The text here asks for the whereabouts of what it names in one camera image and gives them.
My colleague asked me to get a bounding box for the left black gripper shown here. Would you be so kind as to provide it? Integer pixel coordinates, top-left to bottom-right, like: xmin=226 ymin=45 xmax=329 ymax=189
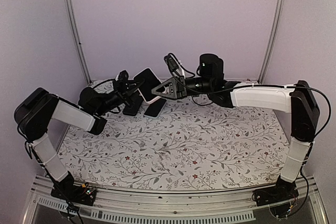
xmin=96 ymin=80 xmax=148 ymax=116

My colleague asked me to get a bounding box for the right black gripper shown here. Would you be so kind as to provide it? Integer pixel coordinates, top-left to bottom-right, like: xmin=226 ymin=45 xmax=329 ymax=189
xmin=150 ymin=76 xmax=212 ymax=101

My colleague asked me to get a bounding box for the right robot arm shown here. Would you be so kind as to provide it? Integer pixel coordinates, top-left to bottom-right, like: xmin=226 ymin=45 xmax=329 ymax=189
xmin=151 ymin=54 xmax=320 ymax=201

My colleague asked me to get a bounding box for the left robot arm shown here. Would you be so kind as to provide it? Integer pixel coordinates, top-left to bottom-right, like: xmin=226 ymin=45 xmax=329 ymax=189
xmin=14 ymin=79 xmax=144 ymax=200

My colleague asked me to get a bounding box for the black phone left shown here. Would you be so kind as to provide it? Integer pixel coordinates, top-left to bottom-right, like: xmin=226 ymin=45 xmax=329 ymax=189
xmin=122 ymin=95 xmax=143 ymax=116

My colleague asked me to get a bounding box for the black phone middle white case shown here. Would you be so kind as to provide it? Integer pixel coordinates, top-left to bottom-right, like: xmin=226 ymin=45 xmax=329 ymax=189
xmin=144 ymin=99 xmax=167 ymax=118

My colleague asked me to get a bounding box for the floral patterned table mat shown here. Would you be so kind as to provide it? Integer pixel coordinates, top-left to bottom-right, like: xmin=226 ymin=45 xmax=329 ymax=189
xmin=58 ymin=96 xmax=289 ymax=190

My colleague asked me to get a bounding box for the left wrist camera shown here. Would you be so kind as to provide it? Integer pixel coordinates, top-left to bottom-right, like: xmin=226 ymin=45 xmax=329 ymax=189
xmin=112 ymin=70 xmax=129 ymax=89

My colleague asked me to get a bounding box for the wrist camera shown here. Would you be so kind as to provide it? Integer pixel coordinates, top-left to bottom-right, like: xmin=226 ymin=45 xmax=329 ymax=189
xmin=163 ymin=53 xmax=185 ymax=77
xmin=112 ymin=70 xmax=129 ymax=89

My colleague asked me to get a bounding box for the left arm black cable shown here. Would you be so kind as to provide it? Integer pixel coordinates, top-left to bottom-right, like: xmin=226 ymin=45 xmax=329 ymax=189
xmin=90 ymin=78 xmax=118 ymax=90

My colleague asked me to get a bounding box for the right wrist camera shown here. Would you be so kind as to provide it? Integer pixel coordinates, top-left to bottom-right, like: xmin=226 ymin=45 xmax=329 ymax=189
xmin=163 ymin=53 xmax=185 ymax=77

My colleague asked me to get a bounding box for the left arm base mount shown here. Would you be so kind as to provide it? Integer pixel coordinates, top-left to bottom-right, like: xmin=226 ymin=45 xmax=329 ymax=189
xmin=50 ymin=183 xmax=97 ymax=206

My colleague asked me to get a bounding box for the front aluminium rail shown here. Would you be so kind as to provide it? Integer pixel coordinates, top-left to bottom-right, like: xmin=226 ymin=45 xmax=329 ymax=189
xmin=23 ymin=176 xmax=329 ymax=223

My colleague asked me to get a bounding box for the left aluminium frame post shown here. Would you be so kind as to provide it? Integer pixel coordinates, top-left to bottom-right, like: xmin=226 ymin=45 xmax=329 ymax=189
xmin=64 ymin=0 xmax=92 ymax=84

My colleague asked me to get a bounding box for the aluminium frame post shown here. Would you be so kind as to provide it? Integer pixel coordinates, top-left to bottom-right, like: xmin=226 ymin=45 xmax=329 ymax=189
xmin=258 ymin=0 xmax=285 ymax=83
xmin=64 ymin=0 xmax=92 ymax=84

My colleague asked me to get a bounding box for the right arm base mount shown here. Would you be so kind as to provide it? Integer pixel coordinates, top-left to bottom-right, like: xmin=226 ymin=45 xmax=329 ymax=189
xmin=251 ymin=186 xmax=299 ymax=206

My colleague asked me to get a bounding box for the right aluminium frame post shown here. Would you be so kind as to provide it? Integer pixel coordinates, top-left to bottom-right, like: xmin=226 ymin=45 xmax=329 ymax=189
xmin=258 ymin=0 xmax=285 ymax=83

